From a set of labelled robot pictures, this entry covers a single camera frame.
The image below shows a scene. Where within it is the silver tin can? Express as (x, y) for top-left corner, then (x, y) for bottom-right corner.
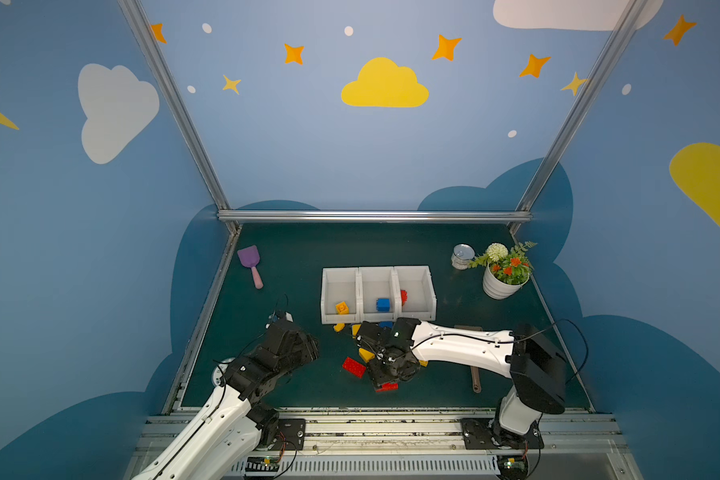
(451, 244), (475, 270)

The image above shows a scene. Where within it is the right controller board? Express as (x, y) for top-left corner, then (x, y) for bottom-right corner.
(497, 456), (529, 480)

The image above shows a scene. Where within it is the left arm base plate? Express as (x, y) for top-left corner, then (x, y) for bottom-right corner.
(258, 418), (306, 451)

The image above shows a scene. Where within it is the controller board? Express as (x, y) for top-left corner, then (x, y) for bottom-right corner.
(497, 456), (529, 480)
(244, 456), (282, 476)

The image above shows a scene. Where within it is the potted flower plant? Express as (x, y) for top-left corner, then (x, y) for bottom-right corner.
(469, 241), (536, 300)

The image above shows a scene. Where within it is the red lego bottom brick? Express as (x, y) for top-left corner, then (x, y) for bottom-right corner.
(375, 382), (399, 393)

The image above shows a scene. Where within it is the left controller board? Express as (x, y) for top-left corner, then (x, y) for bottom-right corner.
(244, 456), (282, 476)

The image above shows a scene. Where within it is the middle white bin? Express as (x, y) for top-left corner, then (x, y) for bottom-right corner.
(359, 267), (399, 323)

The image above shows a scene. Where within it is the brown slotted scoop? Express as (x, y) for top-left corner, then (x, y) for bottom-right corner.
(456, 325), (482, 394)

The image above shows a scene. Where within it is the white bin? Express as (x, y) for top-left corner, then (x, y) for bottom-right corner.
(359, 267), (399, 323)
(320, 267), (362, 325)
(395, 265), (437, 322)

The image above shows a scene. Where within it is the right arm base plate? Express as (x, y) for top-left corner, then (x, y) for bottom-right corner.
(459, 418), (544, 450)

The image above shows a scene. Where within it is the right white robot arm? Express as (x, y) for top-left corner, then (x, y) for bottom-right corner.
(354, 317), (568, 450)

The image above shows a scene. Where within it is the purple toy shovel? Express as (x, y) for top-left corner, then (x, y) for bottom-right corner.
(237, 245), (264, 290)

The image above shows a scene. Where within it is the left white bin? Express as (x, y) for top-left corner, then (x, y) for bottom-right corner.
(320, 267), (362, 325)

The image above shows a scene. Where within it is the yellow orange lego brick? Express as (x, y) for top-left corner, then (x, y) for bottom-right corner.
(335, 302), (350, 315)

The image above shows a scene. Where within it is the tape roll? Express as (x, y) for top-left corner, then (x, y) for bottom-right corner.
(212, 357), (235, 387)

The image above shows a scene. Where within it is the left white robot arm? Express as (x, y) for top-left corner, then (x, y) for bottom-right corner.
(136, 310), (319, 479)

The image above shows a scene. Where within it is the right white bin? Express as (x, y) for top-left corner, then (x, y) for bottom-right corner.
(395, 265), (437, 322)

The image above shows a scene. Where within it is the red lego long brick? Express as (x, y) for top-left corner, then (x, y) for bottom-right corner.
(342, 357), (367, 378)

